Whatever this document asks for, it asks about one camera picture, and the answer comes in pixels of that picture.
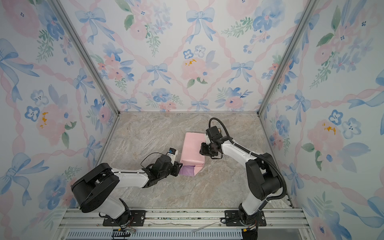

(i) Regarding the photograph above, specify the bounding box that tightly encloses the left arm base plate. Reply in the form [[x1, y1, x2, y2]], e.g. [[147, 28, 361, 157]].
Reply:
[[102, 209, 147, 227]]

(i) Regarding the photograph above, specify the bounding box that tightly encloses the aluminium corner post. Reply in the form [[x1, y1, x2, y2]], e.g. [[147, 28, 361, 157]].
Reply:
[[257, 0, 318, 118], [48, 0, 120, 116]]

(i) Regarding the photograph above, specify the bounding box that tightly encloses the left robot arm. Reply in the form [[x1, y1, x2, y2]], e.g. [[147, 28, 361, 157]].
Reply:
[[71, 153, 183, 227]]

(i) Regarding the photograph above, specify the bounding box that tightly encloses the right aluminium corner post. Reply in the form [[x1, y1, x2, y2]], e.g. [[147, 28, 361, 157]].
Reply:
[[257, 0, 318, 118]]

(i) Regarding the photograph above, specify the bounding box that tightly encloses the purple pink wrapping paper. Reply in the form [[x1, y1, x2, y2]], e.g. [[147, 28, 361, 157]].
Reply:
[[179, 133, 206, 177]]

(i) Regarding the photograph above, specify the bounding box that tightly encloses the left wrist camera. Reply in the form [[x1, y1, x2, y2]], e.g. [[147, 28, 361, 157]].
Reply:
[[167, 148, 178, 163]]

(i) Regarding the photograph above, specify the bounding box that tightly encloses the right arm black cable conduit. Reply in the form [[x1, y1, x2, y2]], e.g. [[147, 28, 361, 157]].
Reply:
[[208, 117, 288, 202]]

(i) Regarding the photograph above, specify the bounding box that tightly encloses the vented cable duct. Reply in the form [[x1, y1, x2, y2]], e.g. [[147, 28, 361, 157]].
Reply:
[[60, 229, 243, 240]]

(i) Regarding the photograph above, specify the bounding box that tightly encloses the left aluminium corner post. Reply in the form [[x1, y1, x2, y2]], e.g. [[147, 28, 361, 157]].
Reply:
[[48, 0, 120, 116]]

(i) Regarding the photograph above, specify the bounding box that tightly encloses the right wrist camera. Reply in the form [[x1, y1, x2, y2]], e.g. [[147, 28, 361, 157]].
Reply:
[[206, 126, 223, 143]]

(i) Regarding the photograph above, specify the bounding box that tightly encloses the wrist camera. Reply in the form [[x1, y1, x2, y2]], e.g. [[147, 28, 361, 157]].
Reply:
[[167, 148, 178, 163], [206, 126, 223, 143]]

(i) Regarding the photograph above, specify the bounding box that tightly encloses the aluminium frame rail front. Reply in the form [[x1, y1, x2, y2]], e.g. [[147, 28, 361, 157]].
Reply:
[[59, 208, 310, 230]]

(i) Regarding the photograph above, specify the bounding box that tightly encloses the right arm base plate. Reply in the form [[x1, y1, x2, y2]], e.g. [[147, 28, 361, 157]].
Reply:
[[221, 210, 267, 228]]

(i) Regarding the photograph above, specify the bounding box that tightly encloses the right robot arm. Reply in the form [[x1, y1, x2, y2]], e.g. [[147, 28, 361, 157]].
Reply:
[[200, 141, 287, 226]]

